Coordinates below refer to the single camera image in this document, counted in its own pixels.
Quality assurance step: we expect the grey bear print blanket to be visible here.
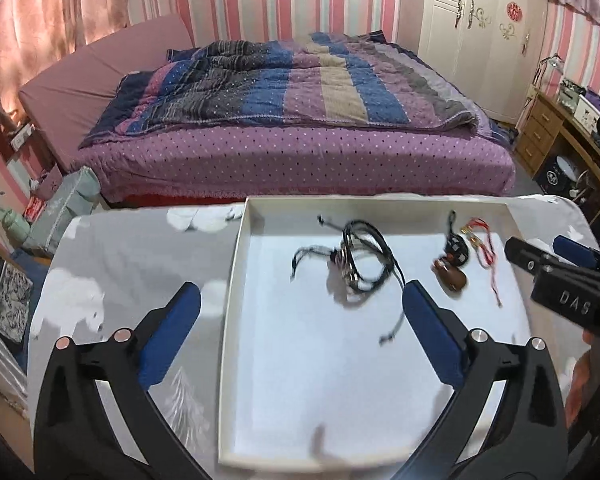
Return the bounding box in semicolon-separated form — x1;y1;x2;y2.
28;195;596;479

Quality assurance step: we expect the desk lamp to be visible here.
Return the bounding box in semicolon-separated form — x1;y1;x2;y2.
532;53;565;90

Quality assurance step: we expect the purple mattress bed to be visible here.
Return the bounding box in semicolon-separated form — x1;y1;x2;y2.
73;127;516;203

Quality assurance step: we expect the black cord bracelet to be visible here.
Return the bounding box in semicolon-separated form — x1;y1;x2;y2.
316;214;406;346

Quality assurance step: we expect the striped purple blue quilt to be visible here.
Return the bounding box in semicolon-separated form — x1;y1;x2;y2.
81;32;488;148

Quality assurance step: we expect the white cardboard tray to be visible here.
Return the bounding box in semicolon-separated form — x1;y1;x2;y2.
219;197;530;474

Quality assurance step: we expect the grey storage bag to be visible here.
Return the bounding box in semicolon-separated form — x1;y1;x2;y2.
22;166;102;257

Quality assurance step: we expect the brown stone pendant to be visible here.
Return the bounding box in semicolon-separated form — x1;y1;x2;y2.
430;210;470;295

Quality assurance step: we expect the red string bracelet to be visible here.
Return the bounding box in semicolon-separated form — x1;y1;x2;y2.
460;216;504;308

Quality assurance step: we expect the wooden desk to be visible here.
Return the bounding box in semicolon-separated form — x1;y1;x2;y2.
514;93;600;221

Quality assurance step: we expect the white wardrobe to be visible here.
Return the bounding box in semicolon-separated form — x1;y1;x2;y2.
417;0;547;124

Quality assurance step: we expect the pink curtain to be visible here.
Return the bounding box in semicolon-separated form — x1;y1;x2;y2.
0;0;129;130

